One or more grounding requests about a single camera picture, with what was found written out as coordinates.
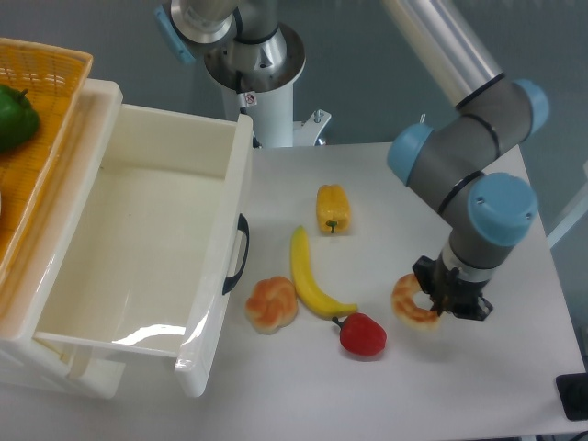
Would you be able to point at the glazed ring donut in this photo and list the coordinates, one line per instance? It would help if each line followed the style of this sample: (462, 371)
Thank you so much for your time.
(405, 308)

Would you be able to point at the yellow banana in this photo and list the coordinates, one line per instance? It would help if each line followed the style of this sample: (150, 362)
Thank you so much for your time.
(316, 300)

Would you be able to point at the orange plastic basket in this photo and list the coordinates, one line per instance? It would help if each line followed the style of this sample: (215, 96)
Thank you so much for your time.
(53, 77)

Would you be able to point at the round twisted bread bun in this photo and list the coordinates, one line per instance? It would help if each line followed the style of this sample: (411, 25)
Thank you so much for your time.
(273, 304)

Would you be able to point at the white plastic drawer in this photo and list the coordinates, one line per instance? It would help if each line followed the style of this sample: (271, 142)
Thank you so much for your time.
(143, 274)

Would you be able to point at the black drawer handle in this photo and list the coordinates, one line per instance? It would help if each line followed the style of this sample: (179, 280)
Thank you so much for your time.
(242, 245)

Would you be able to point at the black device at table edge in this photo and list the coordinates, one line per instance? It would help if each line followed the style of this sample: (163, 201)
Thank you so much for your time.
(572, 389)

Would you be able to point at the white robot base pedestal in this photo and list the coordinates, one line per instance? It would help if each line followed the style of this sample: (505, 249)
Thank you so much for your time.
(257, 80)

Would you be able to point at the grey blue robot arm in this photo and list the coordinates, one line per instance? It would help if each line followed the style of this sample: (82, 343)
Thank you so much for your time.
(488, 214)

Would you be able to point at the red bell pepper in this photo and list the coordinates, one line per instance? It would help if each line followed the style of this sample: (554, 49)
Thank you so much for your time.
(360, 335)

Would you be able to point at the white drawer cabinet frame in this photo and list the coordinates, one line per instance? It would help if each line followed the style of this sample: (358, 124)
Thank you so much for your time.
(26, 359)

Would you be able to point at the green bell pepper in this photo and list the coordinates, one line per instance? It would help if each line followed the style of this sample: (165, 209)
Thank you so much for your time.
(19, 120)

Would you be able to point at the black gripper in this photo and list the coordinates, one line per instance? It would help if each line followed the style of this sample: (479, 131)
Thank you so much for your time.
(447, 290)

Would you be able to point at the yellow bell pepper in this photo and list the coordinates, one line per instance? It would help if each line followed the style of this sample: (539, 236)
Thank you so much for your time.
(333, 211)

